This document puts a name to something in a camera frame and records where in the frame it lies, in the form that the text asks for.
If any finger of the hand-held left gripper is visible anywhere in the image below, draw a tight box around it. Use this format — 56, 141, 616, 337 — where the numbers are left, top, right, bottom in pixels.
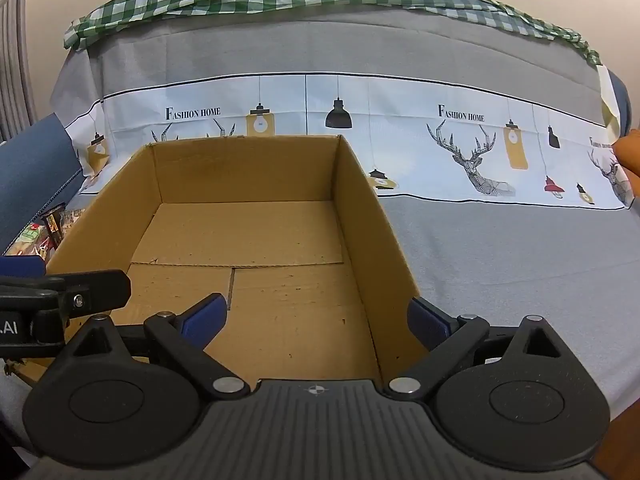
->
0, 256, 46, 278
0, 270, 132, 346

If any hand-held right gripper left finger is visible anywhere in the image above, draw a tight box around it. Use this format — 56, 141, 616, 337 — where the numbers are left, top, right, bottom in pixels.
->
65, 291, 251, 401

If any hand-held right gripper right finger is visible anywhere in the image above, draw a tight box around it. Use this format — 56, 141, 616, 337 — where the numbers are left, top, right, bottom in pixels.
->
387, 296, 571, 403

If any pile of snack packets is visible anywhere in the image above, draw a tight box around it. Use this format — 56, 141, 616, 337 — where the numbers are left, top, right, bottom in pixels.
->
2, 204, 81, 263

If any brown cardboard box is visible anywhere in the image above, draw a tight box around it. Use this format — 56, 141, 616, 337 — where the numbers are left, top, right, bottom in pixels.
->
4, 134, 436, 388

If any grey curtain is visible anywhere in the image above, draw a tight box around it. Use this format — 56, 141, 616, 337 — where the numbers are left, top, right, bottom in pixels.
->
0, 0, 38, 143

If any orange pillow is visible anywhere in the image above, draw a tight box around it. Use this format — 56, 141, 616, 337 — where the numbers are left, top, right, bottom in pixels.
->
614, 129, 640, 211

